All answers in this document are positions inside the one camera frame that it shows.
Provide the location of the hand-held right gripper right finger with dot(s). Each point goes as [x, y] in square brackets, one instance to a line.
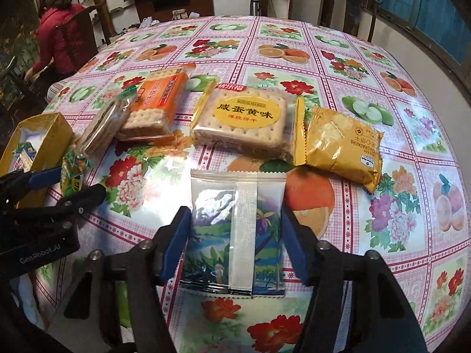
[294, 244]

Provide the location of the golden yellow cracker packet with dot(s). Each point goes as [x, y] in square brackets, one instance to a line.
[342, 147]

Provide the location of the yellow label cracker packet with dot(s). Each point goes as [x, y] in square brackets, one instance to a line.
[243, 117]

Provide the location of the clear sandwich cracker packet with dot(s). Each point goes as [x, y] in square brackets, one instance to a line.
[103, 125]

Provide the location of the white power strip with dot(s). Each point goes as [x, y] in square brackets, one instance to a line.
[180, 14]

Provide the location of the green snack packet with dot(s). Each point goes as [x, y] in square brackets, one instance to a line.
[71, 174]

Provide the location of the steel thermos flask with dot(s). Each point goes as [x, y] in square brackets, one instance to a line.
[255, 7]

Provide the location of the orange cracker packet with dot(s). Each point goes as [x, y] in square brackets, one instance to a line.
[158, 97]

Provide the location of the white plastic bag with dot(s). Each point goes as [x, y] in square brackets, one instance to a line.
[150, 22]

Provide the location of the landscape print snack packet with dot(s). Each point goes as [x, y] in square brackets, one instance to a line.
[243, 220]

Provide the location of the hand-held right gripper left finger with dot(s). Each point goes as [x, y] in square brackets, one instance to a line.
[178, 235]

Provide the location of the brown wooden chair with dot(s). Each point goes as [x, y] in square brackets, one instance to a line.
[94, 25]

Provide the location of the yellow cardboard box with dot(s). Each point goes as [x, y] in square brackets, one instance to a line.
[55, 132]

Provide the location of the blue-tinted window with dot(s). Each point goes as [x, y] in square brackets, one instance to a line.
[430, 11]

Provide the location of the dark wooden chair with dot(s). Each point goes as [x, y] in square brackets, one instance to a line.
[346, 3]

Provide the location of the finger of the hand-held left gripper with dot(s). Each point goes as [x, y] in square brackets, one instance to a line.
[42, 177]
[86, 195]

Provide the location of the blue white snack packet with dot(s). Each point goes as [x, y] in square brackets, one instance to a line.
[24, 158]

